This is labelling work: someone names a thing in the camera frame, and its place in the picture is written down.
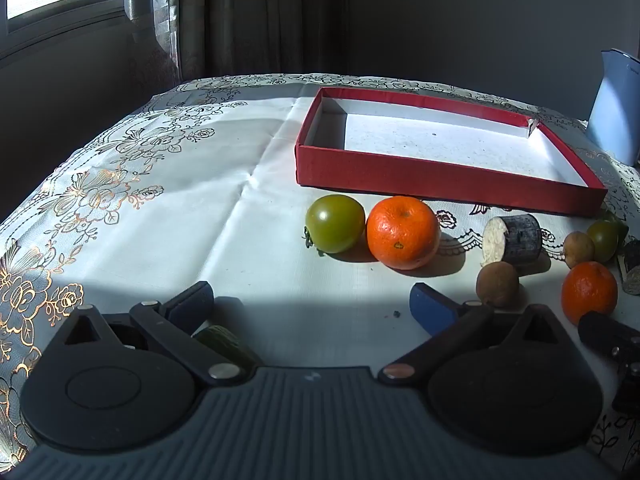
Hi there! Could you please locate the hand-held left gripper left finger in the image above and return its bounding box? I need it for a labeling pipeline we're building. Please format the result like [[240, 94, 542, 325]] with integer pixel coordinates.
[[44, 281, 247, 387]]

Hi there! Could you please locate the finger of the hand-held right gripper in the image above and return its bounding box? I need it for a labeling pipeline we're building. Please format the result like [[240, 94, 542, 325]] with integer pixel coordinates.
[[578, 310, 640, 361], [612, 360, 640, 415]]

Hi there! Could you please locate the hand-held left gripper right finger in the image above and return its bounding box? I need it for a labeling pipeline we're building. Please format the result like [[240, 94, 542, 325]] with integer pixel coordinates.
[[377, 282, 581, 386]]

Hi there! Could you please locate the small orange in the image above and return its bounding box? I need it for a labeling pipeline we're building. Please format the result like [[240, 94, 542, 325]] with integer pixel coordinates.
[[561, 261, 619, 326]]

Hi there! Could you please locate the green cucumber piece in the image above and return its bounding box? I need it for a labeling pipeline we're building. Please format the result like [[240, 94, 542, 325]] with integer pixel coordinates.
[[194, 325, 263, 368]]

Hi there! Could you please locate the large orange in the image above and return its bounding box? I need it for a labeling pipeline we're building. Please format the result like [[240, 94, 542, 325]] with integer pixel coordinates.
[[366, 195, 442, 271]]

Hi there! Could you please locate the small green tomato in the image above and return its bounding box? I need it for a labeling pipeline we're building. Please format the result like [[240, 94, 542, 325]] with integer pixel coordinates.
[[586, 220, 621, 264], [602, 210, 630, 236]]

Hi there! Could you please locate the large green tomato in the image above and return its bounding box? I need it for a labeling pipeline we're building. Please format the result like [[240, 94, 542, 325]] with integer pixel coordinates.
[[305, 194, 367, 255]]

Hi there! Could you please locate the red cardboard tray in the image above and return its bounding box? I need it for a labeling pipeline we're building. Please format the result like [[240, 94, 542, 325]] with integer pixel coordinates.
[[295, 86, 608, 218]]

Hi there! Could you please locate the white floral tablecloth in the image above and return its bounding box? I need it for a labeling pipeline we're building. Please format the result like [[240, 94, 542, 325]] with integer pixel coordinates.
[[0, 72, 640, 471]]

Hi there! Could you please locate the light blue electric kettle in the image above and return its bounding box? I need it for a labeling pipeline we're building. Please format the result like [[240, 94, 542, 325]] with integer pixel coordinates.
[[585, 49, 640, 166]]

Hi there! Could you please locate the brown curtain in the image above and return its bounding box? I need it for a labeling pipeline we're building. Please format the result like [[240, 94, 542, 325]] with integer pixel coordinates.
[[122, 0, 351, 91]]

